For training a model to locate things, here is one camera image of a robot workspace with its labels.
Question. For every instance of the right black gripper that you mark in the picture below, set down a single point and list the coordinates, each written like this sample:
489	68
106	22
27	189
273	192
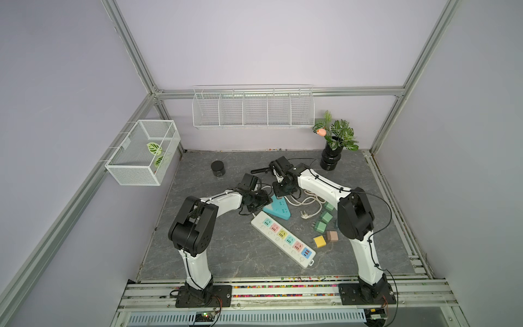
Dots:
278	191

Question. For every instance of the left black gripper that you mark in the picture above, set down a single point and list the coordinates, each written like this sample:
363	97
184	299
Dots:
264	200

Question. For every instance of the teal triangular power socket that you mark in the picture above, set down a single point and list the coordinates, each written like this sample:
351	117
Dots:
278	208

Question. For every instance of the green plug adapter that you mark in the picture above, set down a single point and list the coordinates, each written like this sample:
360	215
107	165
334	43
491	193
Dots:
319	227
326	217
329	206

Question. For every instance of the long white power strip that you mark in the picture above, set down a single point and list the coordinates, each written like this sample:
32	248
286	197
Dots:
282	238

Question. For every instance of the yellow plug adapter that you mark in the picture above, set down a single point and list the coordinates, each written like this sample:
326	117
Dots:
320	241

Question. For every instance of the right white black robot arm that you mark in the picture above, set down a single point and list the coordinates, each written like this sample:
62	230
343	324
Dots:
355	216

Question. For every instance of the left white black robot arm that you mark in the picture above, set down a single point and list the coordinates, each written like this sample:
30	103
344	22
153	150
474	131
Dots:
193	226

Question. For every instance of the black ribbed vase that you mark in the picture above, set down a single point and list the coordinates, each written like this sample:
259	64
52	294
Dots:
330	158

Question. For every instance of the small black round jar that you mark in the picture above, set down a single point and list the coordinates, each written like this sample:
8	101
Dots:
218	168

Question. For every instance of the green artificial plant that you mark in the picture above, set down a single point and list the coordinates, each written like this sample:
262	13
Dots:
337	133

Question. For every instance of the green leaf in basket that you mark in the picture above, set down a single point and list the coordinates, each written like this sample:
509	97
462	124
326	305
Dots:
156	151

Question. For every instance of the white plug of cable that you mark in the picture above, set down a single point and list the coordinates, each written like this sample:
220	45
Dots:
305	215

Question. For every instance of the long white wire shelf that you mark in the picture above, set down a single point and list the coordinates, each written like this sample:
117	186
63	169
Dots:
253	106

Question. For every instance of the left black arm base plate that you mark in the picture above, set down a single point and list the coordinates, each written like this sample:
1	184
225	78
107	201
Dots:
219	296

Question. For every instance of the white wire basket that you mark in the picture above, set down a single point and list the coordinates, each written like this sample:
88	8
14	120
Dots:
131	164

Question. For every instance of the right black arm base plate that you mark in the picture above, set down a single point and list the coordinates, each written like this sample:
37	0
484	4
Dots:
363	294

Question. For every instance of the white slotted cable duct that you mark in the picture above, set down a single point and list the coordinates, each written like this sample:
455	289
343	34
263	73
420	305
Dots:
250	318

